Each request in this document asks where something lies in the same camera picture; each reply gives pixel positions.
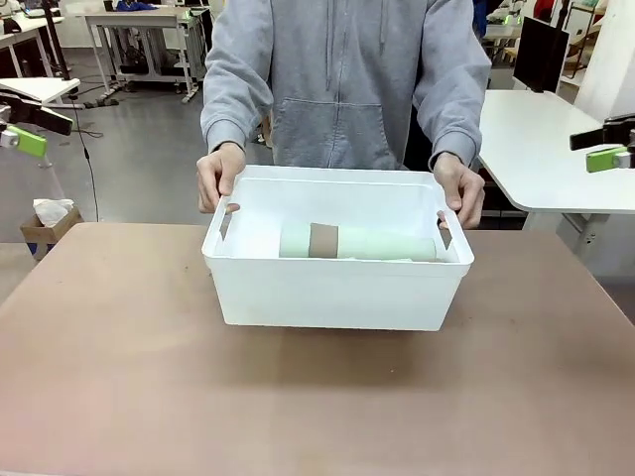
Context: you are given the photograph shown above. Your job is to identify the grey hoodie torso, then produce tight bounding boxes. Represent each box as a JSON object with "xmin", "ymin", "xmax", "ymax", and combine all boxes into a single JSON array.
[{"xmin": 199, "ymin": 0, "xmax": 493, "ymax": 173}]

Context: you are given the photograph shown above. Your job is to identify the wooden chair frame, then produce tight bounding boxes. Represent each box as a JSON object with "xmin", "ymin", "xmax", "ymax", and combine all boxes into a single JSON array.
[{"xmin": 565, "ymin": 0, "xmax": 605, "ymax": 80}]

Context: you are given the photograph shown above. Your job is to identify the black stand pole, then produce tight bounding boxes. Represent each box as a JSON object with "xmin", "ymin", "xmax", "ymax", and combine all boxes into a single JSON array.
[{"xmin": 41, "ymin": 0, "xmax": 73, "ymax": 80}]

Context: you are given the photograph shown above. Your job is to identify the white background desk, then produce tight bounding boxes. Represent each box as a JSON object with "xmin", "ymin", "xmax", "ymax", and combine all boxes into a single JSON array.
[{"xmin": 0, "ymin": 12, "xmax": 66, "ymax": 79}]

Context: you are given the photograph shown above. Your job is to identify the white table with legs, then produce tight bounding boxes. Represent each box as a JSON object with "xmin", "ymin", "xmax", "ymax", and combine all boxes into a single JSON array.
[{"xmin": 0, "ymin": 76, "xmax": 81, "ymax": 170}]

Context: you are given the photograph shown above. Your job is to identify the brown plastic cup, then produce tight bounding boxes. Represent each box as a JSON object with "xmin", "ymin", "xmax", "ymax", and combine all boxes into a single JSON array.
[{"xmin": 309, "ymin": 222, "xmax": 340, "ymax": 260}]

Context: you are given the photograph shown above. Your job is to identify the black monitor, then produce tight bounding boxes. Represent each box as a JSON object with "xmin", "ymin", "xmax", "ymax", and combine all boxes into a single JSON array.
[{"xmin": 512, "ymin": 15, "xmax": 572, "ymax": 94}]

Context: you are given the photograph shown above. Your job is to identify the white plastic basket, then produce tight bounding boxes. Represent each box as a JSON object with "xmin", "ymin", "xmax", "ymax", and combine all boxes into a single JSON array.
[{"xmin": 200, "ymin": 165, "xmax": 476, "ymax": 332}]

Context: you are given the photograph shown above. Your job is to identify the black floor cable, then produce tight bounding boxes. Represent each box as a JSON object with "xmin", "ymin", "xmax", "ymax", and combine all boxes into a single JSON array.
[{"xmin": 34, "ymin": 93, "xmax": 105, "ymax": 222}]

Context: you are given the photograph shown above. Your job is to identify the blue jacket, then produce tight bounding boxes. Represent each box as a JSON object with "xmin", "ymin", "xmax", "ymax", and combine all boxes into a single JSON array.
[{"xmin": 471, "ymin": 0, "xmax": 491, "ymax": 39}]

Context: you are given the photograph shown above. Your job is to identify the white crumpled tissue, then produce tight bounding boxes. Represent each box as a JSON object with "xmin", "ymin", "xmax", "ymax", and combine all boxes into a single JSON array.
[{"xmin": 32, "ymin": 197, "xmax": 75, "ymax": 225}]

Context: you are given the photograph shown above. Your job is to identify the person's left forearm grey sleeve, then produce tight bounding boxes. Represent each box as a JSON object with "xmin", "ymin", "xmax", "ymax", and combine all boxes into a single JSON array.
[{"xmin": 411, "ymin": 49, "xmax": 493, "ymax": 173}]

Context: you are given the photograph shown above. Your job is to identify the person's right forearm grey sleeve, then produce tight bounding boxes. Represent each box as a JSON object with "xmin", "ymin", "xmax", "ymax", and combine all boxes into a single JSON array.
[{"xmin": 199, "ymin": 49, "xmax": 275, "ymax": 156}]

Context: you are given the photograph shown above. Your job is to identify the person's left hand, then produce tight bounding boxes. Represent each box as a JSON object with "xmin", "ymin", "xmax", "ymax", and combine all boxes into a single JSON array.
[{"xmin": 432, "ymin": 151, "xmax": 486, "ymax": 231}]

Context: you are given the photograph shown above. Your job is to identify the cardboard box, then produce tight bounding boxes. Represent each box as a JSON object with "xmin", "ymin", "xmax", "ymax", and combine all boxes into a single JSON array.
[{"xmin": 19, "ymin": 204, "xmax": 84, "ymax": 262}]

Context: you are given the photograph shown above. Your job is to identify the person's right hand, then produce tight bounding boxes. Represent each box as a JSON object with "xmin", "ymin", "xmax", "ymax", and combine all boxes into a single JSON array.
[{"xmin": 196, "ymin": 143, "xmax": 248, "ymax": 215}]

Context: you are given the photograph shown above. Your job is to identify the grey workshop desk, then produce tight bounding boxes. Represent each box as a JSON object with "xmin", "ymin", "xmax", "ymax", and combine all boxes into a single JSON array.
[{"xmin": 82, "ymin": 8, "xmax": 200, "ymax": 104}]

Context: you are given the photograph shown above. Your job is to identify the large white side table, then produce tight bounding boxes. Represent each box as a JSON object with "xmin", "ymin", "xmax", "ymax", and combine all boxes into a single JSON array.
[{"xmin": 476, "ymin": 88, "xmax": 635, "ymax": 234}]

